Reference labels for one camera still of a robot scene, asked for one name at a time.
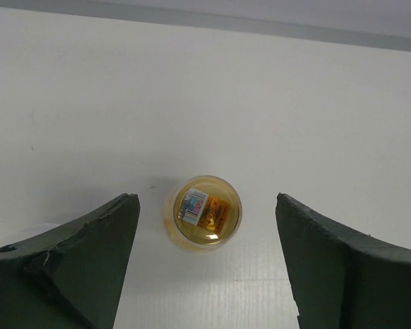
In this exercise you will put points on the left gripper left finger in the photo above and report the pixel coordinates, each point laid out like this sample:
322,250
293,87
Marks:
71,276

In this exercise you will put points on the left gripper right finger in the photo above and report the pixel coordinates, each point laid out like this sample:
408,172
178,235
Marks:
340,277

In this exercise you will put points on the amber pill bottle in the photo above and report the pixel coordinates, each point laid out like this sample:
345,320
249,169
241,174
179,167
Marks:
202,214

